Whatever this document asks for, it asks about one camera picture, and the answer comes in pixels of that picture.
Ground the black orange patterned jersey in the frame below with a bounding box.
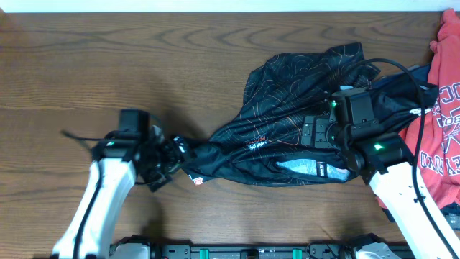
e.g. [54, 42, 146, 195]
[181, 42, 439, 187]

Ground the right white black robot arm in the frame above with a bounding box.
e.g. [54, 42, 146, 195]
[302, 88, 459, 258]

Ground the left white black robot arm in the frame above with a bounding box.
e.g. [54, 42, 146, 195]
[51, 109, 195, 259]

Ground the navy blue folded garment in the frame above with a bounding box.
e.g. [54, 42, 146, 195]
[370, 64, 438, 111]

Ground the red printed t-shirt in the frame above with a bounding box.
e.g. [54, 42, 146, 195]
[377, 8, 460, 210]

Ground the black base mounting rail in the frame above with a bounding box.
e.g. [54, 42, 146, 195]
[109, 235, 414, 259]

